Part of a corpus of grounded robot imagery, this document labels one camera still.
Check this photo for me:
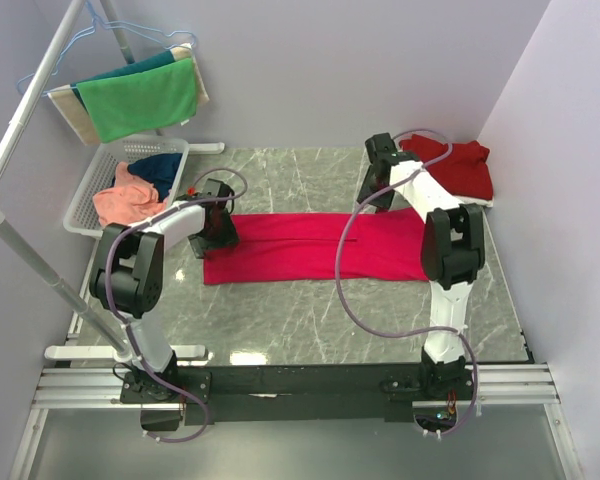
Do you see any green hanging towel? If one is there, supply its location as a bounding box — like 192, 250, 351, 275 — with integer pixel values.
76, 58, 198, 143

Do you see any teal hanging towel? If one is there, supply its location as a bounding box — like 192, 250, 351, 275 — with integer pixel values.
71, 50, 175, 113

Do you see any blue wire hanger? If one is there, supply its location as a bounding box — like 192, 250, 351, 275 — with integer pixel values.
15, 10, 198, 99

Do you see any white laundry basket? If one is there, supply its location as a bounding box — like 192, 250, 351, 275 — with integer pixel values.
63, 134, 190, 239

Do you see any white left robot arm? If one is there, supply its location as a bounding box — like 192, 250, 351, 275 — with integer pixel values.
89, 179, 239, 402

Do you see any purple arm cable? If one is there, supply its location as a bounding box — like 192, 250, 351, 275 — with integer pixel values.
102, 167, 249, 444
333, 129, 479, 437

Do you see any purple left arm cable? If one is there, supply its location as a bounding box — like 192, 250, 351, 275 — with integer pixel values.
102, 167, 249, 444

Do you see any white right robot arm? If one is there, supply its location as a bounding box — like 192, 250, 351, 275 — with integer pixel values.
357, 133, 485, 399

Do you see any navy t-shirt in basket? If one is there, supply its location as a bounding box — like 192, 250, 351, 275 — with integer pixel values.
127, 153, 182, 202

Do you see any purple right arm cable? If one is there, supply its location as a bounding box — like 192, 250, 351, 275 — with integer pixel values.
333, 129, 479, 437

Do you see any salmon t-shirt in basket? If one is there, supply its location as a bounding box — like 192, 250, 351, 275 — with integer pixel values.
92, 162, 167, 227

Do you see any pink red t-shirt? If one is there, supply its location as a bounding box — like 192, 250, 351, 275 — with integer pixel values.
203, 208, 427, 285

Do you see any beige hanging towel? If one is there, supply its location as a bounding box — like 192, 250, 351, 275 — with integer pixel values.
47, 43, 209, 145

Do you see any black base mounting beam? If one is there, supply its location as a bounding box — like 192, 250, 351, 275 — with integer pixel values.
119, 363, 477, 432

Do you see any dark red folded t-shirt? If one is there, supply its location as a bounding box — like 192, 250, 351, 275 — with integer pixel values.
399, 134, 494, 202

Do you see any white folded t-shirt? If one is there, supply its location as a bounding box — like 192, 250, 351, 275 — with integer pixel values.
455, 195, 494, 208

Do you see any white clothes rack pole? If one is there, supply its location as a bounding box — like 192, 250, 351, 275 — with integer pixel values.
0, 0, 166, 357

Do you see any aluminium rail frame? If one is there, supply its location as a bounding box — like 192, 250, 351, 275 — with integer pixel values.
9, 364, 584, 479

